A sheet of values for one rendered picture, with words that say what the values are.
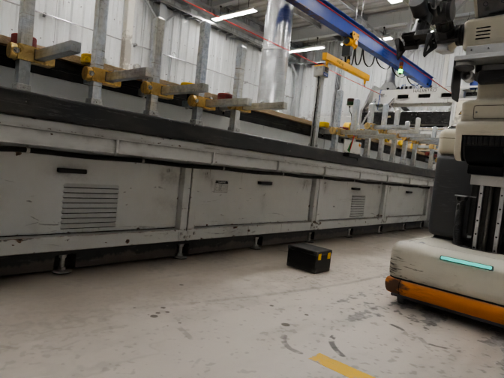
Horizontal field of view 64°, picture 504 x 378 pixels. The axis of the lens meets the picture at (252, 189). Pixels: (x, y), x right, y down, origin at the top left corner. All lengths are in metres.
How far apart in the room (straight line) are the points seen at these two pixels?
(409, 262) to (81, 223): 1.42
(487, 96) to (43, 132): 1.69
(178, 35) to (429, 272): 9.99
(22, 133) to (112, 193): 0.56
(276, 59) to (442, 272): 5.91
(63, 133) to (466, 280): 1.60
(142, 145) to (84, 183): 0.32
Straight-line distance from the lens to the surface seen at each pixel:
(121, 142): 1.72
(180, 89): 1.69
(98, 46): 1.68
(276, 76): 7.24
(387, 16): 12.31
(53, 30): 9.57
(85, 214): 1.93
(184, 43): 11.30
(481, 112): 1.88
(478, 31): 1.96
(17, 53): 1.55
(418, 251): 1.85
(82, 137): 1.65
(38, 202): 1.85
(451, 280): 1.82
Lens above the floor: 0.53
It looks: 3 degrees down
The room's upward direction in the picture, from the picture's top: 6 degrees clockwise
